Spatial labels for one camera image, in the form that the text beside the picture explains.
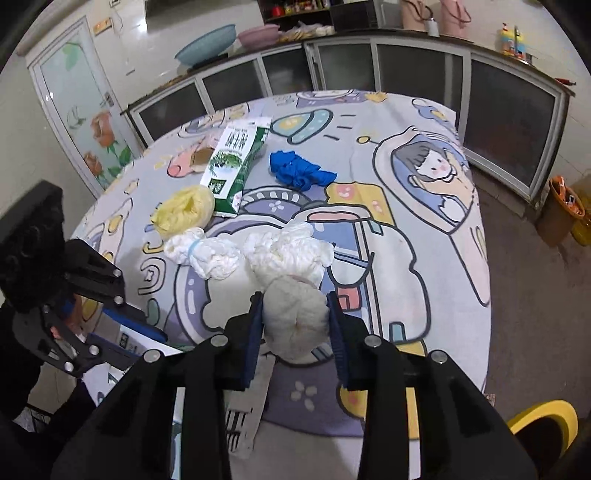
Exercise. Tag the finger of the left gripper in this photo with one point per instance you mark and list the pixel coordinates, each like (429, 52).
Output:
(110, 353)
(135, 320)

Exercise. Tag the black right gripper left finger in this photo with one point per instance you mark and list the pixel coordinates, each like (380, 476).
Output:
(129, 434)

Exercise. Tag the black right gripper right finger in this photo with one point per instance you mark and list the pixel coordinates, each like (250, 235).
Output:
(461, 434)

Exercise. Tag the yellow cabbage leaf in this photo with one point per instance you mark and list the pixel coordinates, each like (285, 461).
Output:
(187, 208)

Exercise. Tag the white round bun wrapper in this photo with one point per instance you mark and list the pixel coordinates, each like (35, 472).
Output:
(295, 318)

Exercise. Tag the blue cloth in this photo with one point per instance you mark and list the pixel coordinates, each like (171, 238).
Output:
(297, 173)

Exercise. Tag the green white carton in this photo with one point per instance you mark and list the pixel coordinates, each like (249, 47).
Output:
(102, 378)
(229, 166)

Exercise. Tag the glass door kitchen cabinet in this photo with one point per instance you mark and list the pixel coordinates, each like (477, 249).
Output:
(510, 117)

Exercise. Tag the flower decorated glass door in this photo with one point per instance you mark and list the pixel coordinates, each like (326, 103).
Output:
(81, 108)

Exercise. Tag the cartoon printed tablecloth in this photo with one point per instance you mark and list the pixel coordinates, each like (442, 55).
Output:
(403, 215)

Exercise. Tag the brown plastic waste bucket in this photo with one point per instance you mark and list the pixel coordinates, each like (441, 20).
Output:
(559, 213)

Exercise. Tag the blue plastic basin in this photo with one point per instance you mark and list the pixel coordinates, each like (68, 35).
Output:
(207, 46)

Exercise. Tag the pink plastic basin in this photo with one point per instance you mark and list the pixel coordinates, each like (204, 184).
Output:
(259, 37)

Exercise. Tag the black shelf rack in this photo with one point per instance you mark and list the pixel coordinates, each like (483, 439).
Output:
(290, 13)

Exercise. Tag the black microwave oven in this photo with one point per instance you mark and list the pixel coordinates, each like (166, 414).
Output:
(363, 15)

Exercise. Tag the colourful detergent bottles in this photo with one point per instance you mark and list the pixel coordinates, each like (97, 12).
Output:
(512, 42)

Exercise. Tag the pink thermos right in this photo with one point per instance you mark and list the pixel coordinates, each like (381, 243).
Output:
(455, 19)

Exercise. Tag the pink thermos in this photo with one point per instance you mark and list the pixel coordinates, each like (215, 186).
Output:
(415, 15)
(455, 19)

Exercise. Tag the pink thermos left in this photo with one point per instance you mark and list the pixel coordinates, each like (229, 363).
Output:
(415, 15)

